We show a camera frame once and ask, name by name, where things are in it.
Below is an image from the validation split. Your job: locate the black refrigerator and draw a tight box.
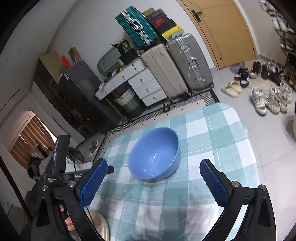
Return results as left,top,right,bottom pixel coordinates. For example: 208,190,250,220
58,61,120,134

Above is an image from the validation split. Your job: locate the white bin with black bag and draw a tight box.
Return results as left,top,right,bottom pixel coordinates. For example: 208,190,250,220
284,115,295,141

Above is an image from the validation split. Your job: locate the stack of shoe boxes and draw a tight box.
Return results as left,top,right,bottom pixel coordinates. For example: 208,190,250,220
143,8,185,44

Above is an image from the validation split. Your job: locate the wooden shoe rack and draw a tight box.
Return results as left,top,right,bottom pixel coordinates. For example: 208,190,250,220
259,1,295,90

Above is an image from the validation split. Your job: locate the teal hard suitcase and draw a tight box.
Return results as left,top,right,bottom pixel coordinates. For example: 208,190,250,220
115,6,158,48

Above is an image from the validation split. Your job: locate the teal checked tablecloth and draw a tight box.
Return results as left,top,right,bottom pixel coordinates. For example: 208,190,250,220
90,103,260,240

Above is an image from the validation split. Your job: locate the white drawer desk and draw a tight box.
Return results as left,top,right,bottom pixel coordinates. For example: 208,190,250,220
95,58,168,106

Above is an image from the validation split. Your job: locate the woven laundry basket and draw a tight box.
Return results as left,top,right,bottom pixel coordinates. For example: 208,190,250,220
113,88,146,118

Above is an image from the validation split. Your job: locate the cream plate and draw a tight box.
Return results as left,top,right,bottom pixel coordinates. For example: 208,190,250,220
87,210,110,241

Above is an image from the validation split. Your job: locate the beige hard suitcase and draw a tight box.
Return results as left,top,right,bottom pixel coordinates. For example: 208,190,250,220
141,44,189,99

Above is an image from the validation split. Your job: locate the person's left hand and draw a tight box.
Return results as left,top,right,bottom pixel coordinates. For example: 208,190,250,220
60,205,75,232

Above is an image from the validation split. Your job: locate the silver hard suitcase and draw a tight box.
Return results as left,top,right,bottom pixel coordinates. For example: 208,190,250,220
166,33,214,92

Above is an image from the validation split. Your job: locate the blue bowl front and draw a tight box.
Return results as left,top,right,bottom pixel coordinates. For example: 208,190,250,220
128,127,181,180

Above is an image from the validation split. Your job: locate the wooden door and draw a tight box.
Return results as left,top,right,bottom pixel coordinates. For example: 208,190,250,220
178,0,257,69

